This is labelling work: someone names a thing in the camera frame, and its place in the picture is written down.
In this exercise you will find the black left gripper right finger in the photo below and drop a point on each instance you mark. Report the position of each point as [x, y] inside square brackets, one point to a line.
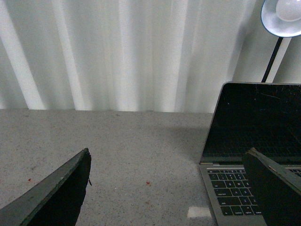
[276, 189]

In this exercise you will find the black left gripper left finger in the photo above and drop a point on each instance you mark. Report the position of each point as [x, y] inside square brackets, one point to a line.
[54, 201]

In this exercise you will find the silver laptop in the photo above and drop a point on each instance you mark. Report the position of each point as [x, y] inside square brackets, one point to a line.
[263, 116]

